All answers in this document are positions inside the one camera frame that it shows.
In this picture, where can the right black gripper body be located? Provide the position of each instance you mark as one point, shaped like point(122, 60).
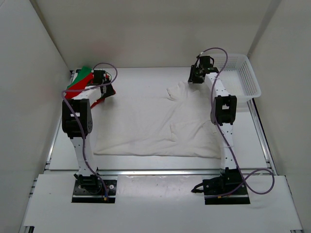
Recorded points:
point(195, 78)

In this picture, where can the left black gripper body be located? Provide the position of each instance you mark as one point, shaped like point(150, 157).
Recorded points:
point(109, 90)

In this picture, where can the red t shirt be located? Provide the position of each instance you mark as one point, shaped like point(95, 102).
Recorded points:
point(89, 88)

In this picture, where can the green t shirt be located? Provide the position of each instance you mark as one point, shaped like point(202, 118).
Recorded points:
point(85, 71)

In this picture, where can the white t shirt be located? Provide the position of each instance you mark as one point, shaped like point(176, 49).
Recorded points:
point(175, 124)

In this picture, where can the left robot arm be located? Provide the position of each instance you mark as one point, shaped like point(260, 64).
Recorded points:
point(77, 123)

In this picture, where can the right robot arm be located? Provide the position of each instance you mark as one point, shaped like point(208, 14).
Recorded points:
point(222, 116)

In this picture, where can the white plastic basket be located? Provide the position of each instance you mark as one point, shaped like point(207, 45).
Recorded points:
point(238, 77)

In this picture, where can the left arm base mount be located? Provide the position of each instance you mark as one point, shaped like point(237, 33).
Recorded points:
point(89, 189)

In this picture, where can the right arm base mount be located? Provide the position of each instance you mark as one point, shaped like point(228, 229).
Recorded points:
point(225, 191)

